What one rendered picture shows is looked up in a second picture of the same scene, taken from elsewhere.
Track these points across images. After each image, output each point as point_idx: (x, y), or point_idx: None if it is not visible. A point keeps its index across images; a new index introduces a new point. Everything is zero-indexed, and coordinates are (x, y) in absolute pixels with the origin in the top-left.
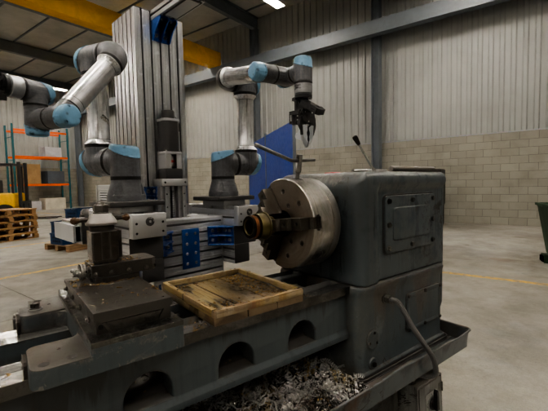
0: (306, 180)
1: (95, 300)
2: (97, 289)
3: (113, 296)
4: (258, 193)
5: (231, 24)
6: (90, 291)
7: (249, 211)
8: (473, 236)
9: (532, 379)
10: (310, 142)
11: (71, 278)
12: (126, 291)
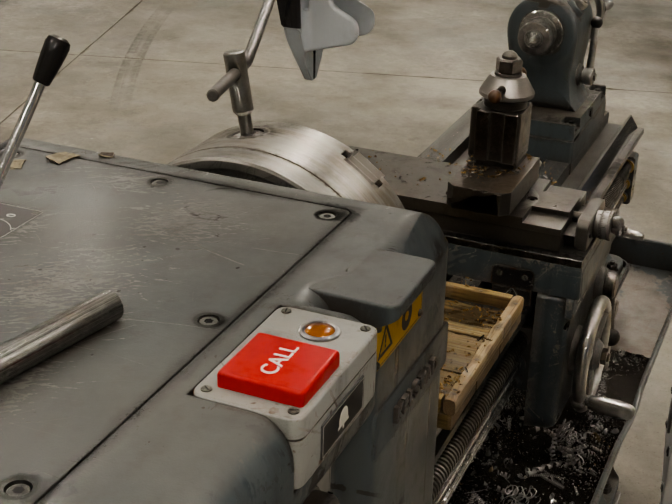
0: (216, 141)
1: (397, 158)
2: (444, 172)
3: (390, 167)
4: (378, 170)
5: None
6: (445, 168)
7: (669, 409)
8: None
9: None
10: (294, 57)
11: (579, 194)
12: (394, 176)
